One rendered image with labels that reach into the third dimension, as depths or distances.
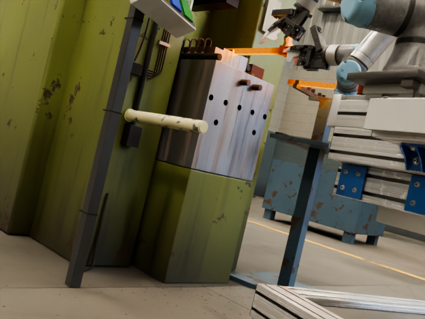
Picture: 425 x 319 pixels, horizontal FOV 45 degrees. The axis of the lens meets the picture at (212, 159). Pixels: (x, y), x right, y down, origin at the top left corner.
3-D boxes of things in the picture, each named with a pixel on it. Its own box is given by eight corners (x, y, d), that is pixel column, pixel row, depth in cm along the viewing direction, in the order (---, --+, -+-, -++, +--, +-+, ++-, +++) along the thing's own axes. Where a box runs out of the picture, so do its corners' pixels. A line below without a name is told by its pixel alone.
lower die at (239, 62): (244, 75, 223) (248, 56, 223) (212, 62, 209) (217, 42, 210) (183, 72, 254) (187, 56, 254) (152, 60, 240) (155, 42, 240)
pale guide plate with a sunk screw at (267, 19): (273, 36, 250) (281, 2, 250) (262, 30, 244) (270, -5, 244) (270, 36, 252) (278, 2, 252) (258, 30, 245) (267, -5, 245)
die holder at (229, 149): (252, 181, 229) (274, 85, 229) (190, 168, 202) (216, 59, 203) (174, 161, 269) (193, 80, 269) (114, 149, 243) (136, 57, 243)
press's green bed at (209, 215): (228, 283, 229) (252, 181, 229) (164, 283, 202) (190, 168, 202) (154, 248, 269) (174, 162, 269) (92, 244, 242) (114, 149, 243)
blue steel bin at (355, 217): (380, 246, 597) (394, 186, 598) (351, 245, 535) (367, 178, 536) (292, 220, 675) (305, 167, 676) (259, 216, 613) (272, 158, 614)
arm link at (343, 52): (359, 64, 170) (365, 40, 170) (331, 64, 178) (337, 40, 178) (370, 71, 176) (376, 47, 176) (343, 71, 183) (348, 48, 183)
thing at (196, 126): (207, 137, 172) (210, 121, 172) (196, 133, 168) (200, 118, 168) (133, 123, 203) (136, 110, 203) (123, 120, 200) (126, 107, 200)
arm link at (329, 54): (336, 41, 178) (348, 49, 184) (326, 42, 181) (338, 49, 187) (332, 62, 178) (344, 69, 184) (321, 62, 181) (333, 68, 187)
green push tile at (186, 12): (193, 22, 179) (188, 3, 180) (185, 14, 172) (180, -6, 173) (189, 24, 180) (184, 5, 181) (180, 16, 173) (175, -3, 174)
